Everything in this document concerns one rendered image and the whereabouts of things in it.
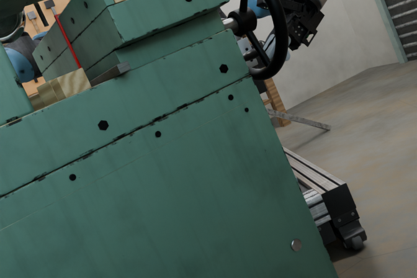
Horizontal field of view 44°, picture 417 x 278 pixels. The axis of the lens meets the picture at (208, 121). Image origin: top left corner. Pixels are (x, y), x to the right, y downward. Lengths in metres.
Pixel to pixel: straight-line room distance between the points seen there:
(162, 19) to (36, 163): 0.29
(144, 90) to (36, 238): 0.27
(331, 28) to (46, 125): 4.59
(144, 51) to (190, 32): 0.09
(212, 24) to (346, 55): 4.39
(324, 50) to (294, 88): 0.50
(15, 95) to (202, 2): 0.34
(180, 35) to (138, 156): 0.22
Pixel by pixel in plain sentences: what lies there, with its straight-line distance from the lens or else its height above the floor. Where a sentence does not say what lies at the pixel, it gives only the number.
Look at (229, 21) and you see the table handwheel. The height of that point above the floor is 0.82.
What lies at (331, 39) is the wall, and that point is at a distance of 5.21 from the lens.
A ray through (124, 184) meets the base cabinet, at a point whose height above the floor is 0.64.
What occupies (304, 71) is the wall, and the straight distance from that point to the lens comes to 5.01.
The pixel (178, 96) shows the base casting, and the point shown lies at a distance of 0.85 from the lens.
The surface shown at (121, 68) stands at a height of 0.81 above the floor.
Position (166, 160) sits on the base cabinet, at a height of 0.65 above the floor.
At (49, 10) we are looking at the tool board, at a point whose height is 1.60.
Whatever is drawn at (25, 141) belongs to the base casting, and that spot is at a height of 0.77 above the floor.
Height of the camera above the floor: 0.77
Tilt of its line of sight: 7 degrees down
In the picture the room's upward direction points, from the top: 24 degrees counter-clockwise
